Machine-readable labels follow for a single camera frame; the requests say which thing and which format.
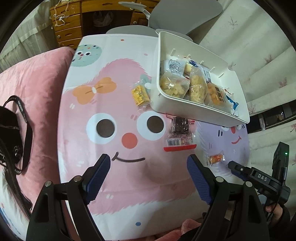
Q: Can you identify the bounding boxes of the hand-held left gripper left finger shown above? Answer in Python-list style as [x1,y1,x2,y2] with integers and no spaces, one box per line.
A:
[25,153,111,241]

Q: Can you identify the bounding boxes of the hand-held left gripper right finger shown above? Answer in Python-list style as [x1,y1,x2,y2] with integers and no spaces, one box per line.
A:
[186,153,270,241]

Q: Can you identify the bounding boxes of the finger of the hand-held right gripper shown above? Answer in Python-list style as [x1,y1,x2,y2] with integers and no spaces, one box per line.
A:
[228,161,253,176]
[231,169,251,183]

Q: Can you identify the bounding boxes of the small orange candy packet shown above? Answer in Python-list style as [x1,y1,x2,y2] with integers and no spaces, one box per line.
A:
[207,152,226,166]

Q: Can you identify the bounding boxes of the barcode snack packet red edge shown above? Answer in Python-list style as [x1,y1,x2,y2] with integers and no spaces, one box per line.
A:
[164,116,197,152]

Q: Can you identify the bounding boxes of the white plastic bin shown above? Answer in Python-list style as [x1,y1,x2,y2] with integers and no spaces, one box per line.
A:
[150,31,250,127]

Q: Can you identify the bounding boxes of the person's right forearm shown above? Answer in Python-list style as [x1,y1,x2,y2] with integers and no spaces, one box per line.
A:
[275,204,292,234]

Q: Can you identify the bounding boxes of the black shoulder bag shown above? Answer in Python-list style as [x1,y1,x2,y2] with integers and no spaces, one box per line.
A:
[0,95,34,214]

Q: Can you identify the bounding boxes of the person's right hand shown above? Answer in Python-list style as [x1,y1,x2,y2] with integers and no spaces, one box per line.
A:
[265,205,284,220]

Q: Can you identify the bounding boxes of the cartoon printed tablecloth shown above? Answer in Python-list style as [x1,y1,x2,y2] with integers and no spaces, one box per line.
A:
[57,34,251,239]

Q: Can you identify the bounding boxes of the pink fuzzy pants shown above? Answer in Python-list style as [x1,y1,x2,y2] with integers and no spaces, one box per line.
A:
[181,219,201,234]

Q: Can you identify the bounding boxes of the person's dark clothing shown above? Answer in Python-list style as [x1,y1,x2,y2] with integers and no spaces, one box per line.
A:
[159,227,208,241]

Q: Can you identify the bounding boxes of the blue candy packet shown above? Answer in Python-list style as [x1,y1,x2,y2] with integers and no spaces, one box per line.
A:
[225,94,239,116]

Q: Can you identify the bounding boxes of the yellow cake packet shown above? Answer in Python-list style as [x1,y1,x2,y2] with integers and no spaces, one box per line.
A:
[205,82,228,108]

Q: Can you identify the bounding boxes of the puffed rice cake packet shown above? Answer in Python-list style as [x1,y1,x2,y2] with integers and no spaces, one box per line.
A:
[188,74,208,105]
[159,72,189,99]

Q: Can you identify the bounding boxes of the white cartoon print pillow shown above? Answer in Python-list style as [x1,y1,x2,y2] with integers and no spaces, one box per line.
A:
[0,167,30,239]

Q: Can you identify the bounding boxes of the yellow biscuit packet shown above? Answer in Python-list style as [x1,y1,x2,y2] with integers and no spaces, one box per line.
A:
[131,85,151,107]

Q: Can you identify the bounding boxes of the white grey snack packet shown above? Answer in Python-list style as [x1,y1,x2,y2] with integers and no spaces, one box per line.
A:
[200,66,212,82]

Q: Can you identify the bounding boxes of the clear blue print packet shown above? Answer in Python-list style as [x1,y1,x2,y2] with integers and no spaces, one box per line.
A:
[184,61,199,75]

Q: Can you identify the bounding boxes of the pink blanket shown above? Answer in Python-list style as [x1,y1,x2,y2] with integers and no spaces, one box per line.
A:
[0,46,75,209]

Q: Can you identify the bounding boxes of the round bread packet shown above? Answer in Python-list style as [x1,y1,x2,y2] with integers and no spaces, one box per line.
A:
[165,59,186,75]

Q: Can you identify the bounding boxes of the white floral curtain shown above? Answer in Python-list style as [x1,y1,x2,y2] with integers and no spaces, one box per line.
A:
[199,0,296,193]

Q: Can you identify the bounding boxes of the plastic bag under desk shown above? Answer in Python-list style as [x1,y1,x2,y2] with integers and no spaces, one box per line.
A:
[92,10,114,27]

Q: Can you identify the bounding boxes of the white lace cover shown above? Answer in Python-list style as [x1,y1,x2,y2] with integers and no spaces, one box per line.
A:
[0,5,58,70]

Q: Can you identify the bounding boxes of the wooden desk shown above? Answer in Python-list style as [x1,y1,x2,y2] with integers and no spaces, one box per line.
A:
[50,0,151,49]

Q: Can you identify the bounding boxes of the grey office chair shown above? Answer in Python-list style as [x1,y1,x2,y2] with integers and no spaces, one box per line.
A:
[105,0,223,43]

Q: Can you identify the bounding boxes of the dark window frame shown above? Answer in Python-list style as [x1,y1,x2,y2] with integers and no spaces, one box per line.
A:
[247,102,296,135]

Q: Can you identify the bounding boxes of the white charging cable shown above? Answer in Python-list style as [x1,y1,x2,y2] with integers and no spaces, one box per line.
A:
[50,0,70,28]

